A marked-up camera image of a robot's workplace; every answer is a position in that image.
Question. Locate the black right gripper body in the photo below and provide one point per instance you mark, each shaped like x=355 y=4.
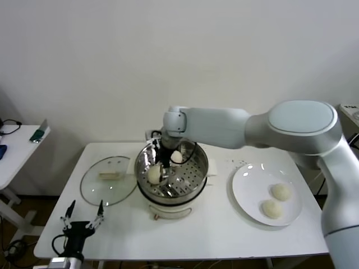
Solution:
x=165 y=155

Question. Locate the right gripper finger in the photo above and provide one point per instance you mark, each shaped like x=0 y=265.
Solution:
x=165 y=172

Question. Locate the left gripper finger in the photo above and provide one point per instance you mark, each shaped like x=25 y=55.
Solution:
x=68 y=221
x=97 y=218

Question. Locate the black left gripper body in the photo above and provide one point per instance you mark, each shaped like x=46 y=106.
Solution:
x=77 y=232

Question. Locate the white steamed baozi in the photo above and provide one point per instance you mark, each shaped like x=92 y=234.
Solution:
x=154 y=174
x=280 y=192
x=271 y=209
x=177 y=157

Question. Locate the round glass pot lid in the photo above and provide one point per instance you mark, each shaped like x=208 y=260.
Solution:
x=92 y=182

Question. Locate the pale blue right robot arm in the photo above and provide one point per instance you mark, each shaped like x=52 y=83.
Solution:
x=280 y=126

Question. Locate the perforated steel steamer basket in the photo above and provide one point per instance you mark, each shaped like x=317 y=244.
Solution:
x=193 y=173

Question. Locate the white electric pot base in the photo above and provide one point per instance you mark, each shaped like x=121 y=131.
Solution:
x=168 y=210

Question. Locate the white side table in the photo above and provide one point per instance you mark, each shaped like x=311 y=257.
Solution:
x=19 y=151

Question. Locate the white round plate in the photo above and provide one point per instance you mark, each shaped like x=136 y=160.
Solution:
x=252 y=185

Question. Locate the green and silver packet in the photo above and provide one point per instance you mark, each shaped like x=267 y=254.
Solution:
x=37 y=136

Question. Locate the blue object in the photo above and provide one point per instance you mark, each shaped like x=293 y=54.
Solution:
x=2 y=152

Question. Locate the white side desk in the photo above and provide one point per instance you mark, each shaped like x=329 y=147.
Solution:
x=349 y=110

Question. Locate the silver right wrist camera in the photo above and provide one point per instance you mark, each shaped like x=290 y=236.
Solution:
x=152 y=136

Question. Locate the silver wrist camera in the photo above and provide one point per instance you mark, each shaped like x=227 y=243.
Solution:
x=152 y=136
x=56 y=263

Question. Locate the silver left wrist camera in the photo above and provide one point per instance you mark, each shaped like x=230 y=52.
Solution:
x=56 y=263

